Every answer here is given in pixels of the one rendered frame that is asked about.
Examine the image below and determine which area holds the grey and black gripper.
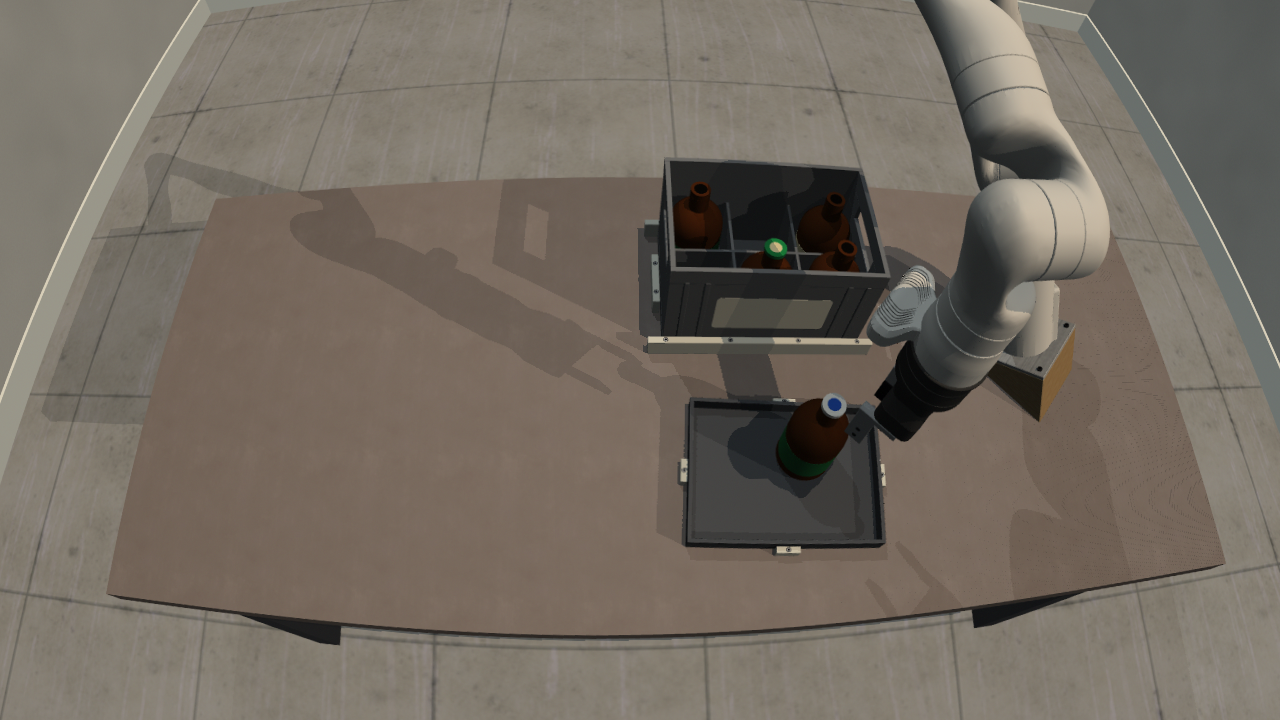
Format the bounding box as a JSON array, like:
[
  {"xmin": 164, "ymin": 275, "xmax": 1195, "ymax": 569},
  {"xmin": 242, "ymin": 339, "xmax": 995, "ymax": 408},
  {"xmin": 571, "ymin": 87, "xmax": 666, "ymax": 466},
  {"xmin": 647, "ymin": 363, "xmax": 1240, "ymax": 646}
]
[{"xmin": 845, "ymin": 265, "xmax": 1004, "ymax": 445}]

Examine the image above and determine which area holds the brown bottle with white cap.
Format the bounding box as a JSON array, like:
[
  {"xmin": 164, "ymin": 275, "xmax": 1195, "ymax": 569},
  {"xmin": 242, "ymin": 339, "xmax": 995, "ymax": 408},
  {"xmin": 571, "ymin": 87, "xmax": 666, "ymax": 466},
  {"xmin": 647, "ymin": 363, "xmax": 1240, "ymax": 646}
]
[
  {"xmin": 741, "ymin": 238, "xmax": 792, "ymax": 270},
  {"xmin": 776, "ymin": 393, "xmax": 849, "ymax": 480}
]

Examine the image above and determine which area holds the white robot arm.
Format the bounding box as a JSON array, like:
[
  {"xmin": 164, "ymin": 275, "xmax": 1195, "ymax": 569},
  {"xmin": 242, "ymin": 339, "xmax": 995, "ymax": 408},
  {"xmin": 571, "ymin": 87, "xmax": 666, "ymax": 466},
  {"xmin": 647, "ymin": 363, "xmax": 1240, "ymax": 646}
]
[{"xmin": 914, "ymin": 0, "xmax": 1110, "ymax": 357}]

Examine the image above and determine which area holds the grey bottle crate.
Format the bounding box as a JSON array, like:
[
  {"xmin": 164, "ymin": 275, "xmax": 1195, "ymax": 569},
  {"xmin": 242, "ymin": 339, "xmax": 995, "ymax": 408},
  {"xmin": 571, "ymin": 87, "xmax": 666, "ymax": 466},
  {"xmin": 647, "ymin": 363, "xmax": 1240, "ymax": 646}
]
[{"xmin": 657, "ymin": 158, "xmax": 877, "ymax": 338}]

